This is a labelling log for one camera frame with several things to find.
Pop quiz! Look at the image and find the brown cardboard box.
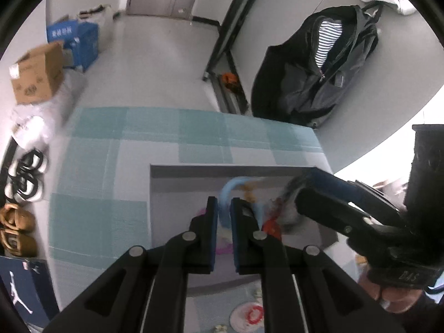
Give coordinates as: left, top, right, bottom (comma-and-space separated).
10, 41, 66, 105

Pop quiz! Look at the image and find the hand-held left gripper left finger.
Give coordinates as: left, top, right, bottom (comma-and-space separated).
43, 196, 219, 333

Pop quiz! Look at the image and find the white disc with red ornament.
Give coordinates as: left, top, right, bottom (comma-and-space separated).
230, 302, 266, 330

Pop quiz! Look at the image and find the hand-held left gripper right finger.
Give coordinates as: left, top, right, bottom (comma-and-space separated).
231, 198, 406, 333

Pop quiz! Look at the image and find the pile of white plastic bags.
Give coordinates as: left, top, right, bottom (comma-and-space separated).
10, 73, 87, 150

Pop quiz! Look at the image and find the black metal rack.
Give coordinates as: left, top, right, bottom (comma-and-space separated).
202, 0, 271, 115

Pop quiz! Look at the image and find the teal checked tablecloth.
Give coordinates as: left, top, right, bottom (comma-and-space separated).
49, 107, 328, 333

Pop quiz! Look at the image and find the red round ornament with bow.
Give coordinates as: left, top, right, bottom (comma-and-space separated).
262, 217, 283, 241

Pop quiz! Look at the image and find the orange object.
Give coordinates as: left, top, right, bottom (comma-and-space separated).
222, 72, 240, 89

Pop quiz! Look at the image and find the blue carton with white print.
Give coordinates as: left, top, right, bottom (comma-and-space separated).
46, 17, 80, 43

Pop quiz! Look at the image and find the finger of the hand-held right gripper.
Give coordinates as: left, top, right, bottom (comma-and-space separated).
294, 187, 379, 237
308, 168, 405, 223

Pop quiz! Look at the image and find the white bag with dark contents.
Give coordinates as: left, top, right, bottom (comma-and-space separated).
77, 4, 115, 33

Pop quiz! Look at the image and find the black coil hair tie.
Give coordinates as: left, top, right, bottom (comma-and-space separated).
279, 175, 314, 224

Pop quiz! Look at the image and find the striped shirt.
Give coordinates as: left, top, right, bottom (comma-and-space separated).
314, 21, 343, 67

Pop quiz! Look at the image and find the person's right hand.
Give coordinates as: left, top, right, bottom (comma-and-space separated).
357, 267, 422, 314

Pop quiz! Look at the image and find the grey rectangular box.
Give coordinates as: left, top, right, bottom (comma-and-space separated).
149, 165, 339, 287

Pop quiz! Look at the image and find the brown sandal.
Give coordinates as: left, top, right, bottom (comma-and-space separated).
0, 229, 38, 257
0, 204, 35, 231

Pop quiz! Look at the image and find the black jacket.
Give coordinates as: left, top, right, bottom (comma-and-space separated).
250, 5, 380, 129

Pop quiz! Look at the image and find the blue ring bracelet with charms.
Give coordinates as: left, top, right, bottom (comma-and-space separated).
220, 177, 266, 231

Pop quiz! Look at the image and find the dark blue shoe box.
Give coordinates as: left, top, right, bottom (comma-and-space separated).
0, 256, 59, 328

